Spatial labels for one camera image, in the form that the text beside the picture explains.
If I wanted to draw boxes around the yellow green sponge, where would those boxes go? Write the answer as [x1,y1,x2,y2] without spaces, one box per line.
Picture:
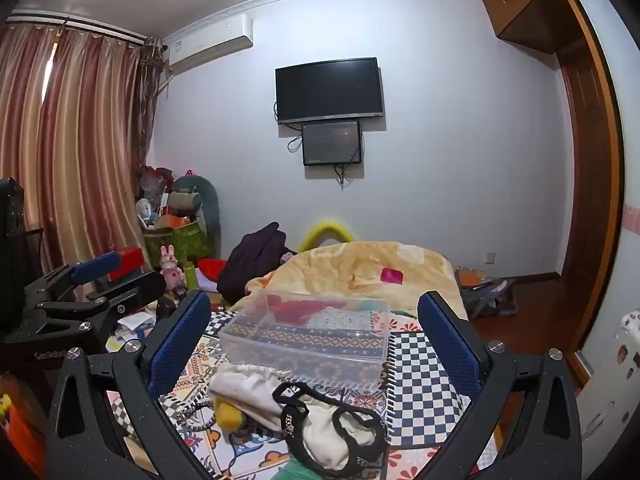
[214,398,246,434]

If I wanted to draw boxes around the white drawstring cloth pouch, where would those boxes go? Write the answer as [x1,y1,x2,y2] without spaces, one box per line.
[208,362,282,432]

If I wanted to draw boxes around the clear plastic storage box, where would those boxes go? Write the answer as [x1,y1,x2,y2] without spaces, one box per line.
[218,289,392,391]

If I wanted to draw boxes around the red box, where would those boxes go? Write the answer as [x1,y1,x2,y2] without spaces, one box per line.
[108,247,144,282]

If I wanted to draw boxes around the pink rabbit plush toy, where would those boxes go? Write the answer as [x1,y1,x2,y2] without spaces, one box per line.
[160,245,186,292]

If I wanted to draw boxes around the white sticker suitcase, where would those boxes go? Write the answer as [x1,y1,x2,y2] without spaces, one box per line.
[577,310,639,477]

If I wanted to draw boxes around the green cardboard box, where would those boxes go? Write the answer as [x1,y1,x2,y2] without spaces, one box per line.
[142,222,215,268]

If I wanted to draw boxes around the red cushion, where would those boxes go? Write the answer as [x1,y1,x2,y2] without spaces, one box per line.
[196,258,227,282]

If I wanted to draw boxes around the patterned colourful bed sheet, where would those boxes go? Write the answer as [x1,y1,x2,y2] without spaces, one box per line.
[106,303,501,480]

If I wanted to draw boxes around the dark purple jacket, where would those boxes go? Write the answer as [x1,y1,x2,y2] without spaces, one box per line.
[217,222,296,306]

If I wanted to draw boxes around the striped pink brown curtain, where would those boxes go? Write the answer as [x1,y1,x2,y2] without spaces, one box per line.
[1,23,162,270]

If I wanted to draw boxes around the yellow curved pillow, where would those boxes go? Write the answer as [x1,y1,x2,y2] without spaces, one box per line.
[298,219,356,252]

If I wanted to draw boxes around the beige fleece blanket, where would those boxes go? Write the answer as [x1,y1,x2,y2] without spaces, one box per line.
[230,242,468,320]

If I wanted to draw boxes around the white wall air conditioner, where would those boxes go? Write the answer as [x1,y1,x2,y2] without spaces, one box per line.
[168,14,254,75]

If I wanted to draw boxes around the small black wall monitor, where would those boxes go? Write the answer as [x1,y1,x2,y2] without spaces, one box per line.
[302,120,362,166]

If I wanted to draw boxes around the large black wall television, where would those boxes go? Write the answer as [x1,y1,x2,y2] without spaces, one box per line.
[274,58,384,125]

